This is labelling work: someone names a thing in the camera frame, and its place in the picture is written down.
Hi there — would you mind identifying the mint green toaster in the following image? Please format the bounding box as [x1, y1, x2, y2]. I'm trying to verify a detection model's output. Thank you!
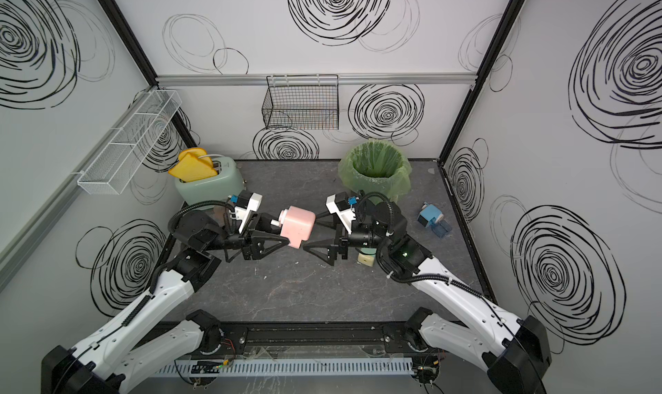
[174, 154, 246, 204]

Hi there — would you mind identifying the pink pencil sharpener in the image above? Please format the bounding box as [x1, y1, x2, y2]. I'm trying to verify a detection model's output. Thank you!
[279, 206, 317, 249]

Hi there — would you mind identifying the white wire shelf basket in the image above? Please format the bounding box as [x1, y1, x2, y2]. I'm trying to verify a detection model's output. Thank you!
[77, 89, 182, 195]

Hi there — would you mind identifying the black wire basket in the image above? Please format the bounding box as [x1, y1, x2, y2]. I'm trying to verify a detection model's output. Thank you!
[261, 74, 340, 130]

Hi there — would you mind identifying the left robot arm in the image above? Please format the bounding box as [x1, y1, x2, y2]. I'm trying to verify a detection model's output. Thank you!
[41, 194, 291, 393]

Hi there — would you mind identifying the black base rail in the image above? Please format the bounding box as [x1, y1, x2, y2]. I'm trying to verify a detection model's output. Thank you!
[186, 309, 432, 359]

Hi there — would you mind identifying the blue sharpener tray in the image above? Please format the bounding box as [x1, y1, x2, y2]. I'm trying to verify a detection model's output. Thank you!
[431, 220, 453, 238]

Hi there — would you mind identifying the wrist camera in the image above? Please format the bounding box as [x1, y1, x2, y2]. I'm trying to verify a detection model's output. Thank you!
[230, 190, 263, 233]
[326, 192, 359, 234]

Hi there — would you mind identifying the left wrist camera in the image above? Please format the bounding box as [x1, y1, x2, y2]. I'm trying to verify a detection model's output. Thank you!
[230, 190, 263, 233]

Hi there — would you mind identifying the blue sharpener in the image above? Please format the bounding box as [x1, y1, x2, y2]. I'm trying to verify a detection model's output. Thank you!
[417, 202, 444, 228]

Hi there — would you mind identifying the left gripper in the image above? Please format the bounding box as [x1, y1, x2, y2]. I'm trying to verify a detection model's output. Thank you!
[205, 215, 291, 264]

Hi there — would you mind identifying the bin with green bag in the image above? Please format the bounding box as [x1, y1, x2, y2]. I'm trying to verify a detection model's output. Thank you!
[338, 139, 412, 202]

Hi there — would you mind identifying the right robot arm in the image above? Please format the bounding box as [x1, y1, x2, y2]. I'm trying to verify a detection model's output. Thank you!
[303, 192, 552, 393]

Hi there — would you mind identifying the green sharpener bottom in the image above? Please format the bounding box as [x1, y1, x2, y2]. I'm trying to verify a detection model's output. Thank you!
[357, 249, 377, 266]

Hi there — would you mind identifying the yellow toy toast slice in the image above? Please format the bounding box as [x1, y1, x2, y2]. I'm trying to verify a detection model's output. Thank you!
[168, 148, 218, 183]

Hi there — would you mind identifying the grey slotted cable duct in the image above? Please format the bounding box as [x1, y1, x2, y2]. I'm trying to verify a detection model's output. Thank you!
[153, 358, 415, 380]

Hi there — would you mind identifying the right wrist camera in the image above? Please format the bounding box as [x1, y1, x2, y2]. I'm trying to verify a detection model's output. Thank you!
[326, 192, 359, 234]

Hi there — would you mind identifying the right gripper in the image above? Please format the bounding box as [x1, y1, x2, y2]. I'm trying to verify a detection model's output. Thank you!
[306, 209, 393, 266]

